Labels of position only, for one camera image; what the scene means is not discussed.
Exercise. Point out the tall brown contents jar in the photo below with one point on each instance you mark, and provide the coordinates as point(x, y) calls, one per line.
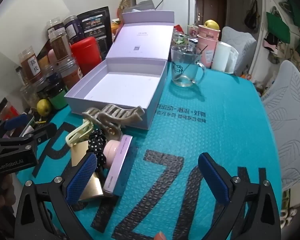
point(60, 45)

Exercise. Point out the purple label jar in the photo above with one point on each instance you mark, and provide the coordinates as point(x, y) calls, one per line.
point(73, 30)

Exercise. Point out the lilac gift box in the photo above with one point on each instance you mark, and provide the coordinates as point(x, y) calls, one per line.
point(130, 80)

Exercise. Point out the small yellow green fruit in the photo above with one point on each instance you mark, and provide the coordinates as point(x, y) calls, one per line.
point(43, 107)

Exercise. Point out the lilac slim box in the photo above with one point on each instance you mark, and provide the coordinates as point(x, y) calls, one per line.
point(117, 167)

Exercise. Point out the white refrigerator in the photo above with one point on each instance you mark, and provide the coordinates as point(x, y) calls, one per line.
point(175, 2)

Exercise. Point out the person's right hand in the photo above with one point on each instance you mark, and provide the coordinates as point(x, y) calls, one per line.
point(160, 236)

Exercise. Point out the green jar with black lid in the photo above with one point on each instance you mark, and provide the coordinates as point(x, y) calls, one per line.
point(56, 97)

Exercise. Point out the pink panda print cup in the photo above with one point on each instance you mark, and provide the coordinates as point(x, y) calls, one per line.
point(208, 52)

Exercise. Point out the gold rectangular box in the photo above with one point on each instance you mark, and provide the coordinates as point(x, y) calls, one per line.
point(92, 187)

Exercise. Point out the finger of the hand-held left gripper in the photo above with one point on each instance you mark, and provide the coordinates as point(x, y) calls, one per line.
point(17, 122)
point(46, 130)

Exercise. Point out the black hanging bag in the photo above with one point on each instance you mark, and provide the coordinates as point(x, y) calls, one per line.
point(251, 17)

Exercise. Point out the beige hair claw clip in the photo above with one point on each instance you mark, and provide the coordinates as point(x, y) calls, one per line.
point(120, 116)

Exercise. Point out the black printed pouch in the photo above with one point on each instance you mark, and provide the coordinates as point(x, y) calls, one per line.
point(95, 27)

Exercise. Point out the pink paper cup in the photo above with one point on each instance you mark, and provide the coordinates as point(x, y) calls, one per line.
point(210, 33)

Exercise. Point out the red contents jar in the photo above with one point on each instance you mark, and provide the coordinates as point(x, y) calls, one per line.
point(8, 111)

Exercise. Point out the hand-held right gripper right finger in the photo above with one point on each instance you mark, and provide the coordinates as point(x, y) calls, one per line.
point(213, 180)

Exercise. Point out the glass mug with cat print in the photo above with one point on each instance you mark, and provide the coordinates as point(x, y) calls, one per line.
point(182, 67)

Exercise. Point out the brown door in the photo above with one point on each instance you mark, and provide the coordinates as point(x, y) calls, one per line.
point(211, 5)

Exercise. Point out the black dotted scrunchie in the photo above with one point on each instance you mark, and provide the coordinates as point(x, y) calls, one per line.
point(97, 142)

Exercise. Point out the yellow apple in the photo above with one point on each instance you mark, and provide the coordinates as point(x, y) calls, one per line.
point(212, 24)

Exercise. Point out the pink round jar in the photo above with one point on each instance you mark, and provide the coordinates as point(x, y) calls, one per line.
point(112, 151)

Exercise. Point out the blue white small box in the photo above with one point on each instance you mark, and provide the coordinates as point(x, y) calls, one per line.
point(193, 40)

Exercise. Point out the small glass jar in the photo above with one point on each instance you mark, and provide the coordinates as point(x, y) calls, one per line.
point(180, 40)

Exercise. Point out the clear cup with pink print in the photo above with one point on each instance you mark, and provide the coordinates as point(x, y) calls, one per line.
point(192, 31)

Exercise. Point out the woven straw fan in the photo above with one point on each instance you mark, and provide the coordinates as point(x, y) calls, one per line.
point(126, 2)

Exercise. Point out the thin metal stirring spoon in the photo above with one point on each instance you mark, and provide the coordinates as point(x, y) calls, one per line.
point(190, 65)

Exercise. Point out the white label spice jar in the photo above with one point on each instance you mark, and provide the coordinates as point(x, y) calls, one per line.
point(31, 65)

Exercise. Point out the teal bubble mailer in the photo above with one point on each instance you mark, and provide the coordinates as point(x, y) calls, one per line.
point(190, 135)

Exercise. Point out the dark contents jar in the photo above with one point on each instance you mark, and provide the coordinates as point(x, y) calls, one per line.
point(53, 26)

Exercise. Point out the clear plastic jar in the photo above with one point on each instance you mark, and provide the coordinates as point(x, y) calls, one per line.
point(30, 93)

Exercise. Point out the grey quilted chair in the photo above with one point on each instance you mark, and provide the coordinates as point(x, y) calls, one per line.
point(242, 47)
point(292, 120)

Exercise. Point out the grey plastic bag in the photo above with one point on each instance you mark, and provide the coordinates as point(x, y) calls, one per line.
point(146, 6)

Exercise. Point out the pale yellow hair clip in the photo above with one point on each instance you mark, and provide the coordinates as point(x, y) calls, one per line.
point(77, 133)

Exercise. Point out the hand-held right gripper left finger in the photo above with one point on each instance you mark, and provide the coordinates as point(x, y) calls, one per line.
point(81, 177)

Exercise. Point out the orange contents jar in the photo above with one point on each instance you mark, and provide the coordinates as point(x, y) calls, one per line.
point(71, 76)

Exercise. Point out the red canister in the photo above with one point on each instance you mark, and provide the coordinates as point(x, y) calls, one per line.
point(86, 55)

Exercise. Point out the white paper roll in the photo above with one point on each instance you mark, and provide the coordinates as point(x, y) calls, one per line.
point(222, 55)

